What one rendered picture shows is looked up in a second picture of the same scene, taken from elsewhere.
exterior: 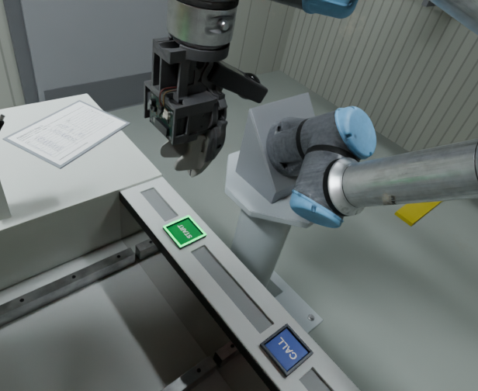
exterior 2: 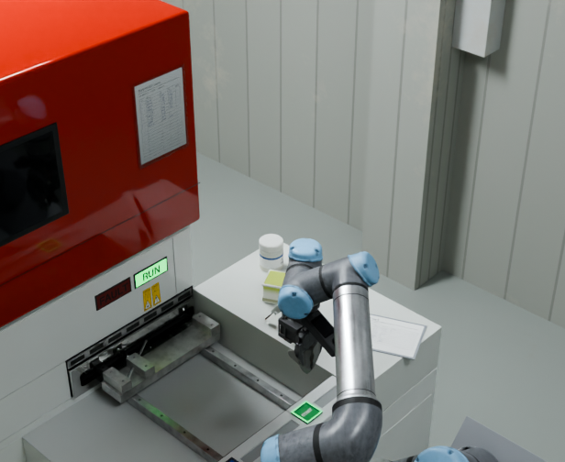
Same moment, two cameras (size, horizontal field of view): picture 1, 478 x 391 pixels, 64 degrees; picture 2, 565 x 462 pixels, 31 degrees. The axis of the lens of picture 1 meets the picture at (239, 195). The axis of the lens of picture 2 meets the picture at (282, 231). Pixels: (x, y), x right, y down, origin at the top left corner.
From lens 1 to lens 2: 2.24 m
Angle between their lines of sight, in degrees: 70
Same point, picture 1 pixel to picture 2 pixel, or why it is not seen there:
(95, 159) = not seen: hidden behind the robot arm
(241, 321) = (245, 449)
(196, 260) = (284, 423)
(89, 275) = (285, 402)
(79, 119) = (398, 334)
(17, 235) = (281, 349)
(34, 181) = not seen: hidden behind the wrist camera
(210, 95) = (299, 327)
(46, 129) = (374, 323)
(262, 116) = (471, 432)
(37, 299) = (260, 386)
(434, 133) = not seen: outside the picture
